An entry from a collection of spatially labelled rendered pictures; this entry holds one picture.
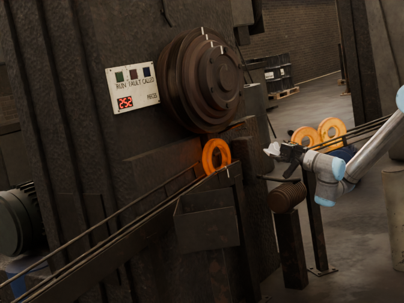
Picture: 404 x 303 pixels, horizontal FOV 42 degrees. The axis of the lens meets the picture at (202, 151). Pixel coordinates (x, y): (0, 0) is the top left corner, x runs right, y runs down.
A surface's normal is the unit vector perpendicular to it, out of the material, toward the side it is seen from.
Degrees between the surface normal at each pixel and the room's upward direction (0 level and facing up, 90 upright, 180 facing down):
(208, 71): 90
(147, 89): 90
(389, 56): 90
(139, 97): 90
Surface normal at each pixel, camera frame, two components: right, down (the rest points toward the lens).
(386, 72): -0.77, 0.24
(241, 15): 0.72, 0.02
